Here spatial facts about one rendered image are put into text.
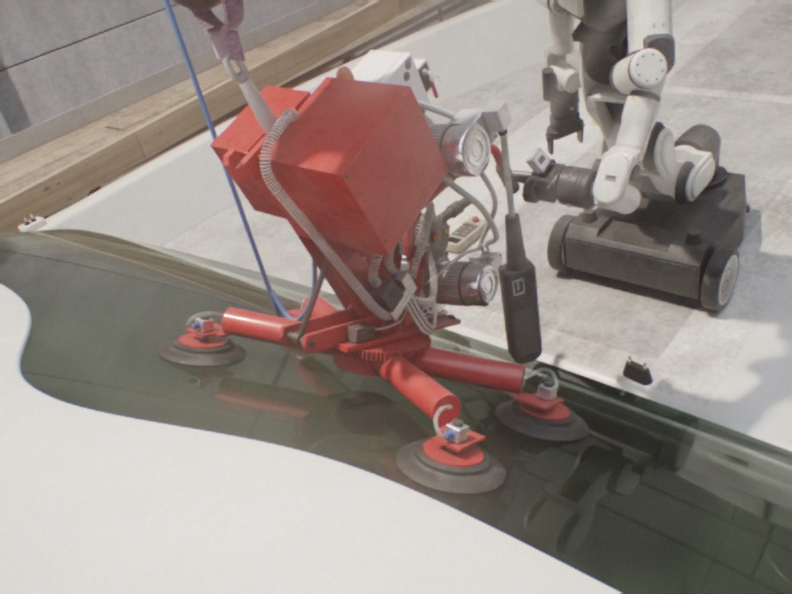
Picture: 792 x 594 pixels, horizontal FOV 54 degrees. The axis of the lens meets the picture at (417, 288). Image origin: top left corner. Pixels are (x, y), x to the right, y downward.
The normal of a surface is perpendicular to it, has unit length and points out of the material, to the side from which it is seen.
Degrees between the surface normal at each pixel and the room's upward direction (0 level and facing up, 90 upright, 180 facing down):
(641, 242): 0
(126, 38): 90
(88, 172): 90
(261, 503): 21
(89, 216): 90
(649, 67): 64
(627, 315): 0
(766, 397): 10
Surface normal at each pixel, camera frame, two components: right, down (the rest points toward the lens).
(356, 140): -0.35, -0.59
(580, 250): -0.60, 0.52
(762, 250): -0.15, -0.82
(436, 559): 0.09, -0.94
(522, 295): 0.29, 0.50
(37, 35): 0.78, 0.24
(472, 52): 0.57, 0.38
